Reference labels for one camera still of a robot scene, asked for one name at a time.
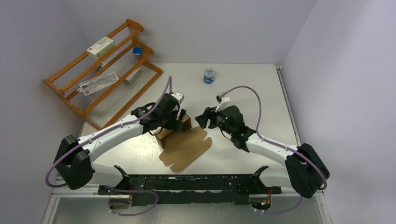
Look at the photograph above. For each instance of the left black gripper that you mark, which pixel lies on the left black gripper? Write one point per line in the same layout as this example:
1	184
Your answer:
172	126

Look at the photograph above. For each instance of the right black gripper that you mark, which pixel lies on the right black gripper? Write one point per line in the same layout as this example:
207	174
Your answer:
209	113

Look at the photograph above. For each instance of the brown cardboard box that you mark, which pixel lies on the brown cardboard box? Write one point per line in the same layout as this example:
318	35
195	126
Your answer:
181	149

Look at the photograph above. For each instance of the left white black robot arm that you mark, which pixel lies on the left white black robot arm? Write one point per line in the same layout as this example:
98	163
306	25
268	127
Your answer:
75	159

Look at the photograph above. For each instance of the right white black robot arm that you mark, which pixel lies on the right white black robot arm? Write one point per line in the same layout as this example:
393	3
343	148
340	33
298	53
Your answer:
300	166

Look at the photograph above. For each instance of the small grey white box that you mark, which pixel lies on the small grey white box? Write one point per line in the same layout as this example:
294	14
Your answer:
131	77

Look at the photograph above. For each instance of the green white carton box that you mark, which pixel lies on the green white carton box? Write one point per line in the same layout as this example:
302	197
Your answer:
100	48

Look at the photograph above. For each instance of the blue white round jar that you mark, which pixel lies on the blue white round jar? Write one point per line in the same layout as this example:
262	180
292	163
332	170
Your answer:
209	75

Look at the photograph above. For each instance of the small blue cube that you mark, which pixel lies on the small blue cube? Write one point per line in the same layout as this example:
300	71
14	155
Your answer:
137	51

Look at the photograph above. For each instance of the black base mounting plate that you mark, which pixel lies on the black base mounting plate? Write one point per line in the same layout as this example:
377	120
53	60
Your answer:
186	189

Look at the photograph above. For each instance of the orange wooden rack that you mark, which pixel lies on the orange wooden rack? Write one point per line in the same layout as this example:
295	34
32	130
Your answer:
106	106

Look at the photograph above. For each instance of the clear plastic packet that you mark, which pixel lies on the clear plastic packet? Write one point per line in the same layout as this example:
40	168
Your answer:
98	83

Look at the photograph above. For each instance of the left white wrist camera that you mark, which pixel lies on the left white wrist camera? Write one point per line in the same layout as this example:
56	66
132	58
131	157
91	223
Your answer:
178	96

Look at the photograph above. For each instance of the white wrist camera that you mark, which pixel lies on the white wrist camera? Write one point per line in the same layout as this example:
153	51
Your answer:
178	96
223	101

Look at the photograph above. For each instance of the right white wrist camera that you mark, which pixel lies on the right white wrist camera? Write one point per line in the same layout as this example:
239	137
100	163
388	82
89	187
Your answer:
223	101

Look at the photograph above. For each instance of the aluminium frame rails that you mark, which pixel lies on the aluminium frame rails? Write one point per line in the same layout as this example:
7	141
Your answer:
303	170

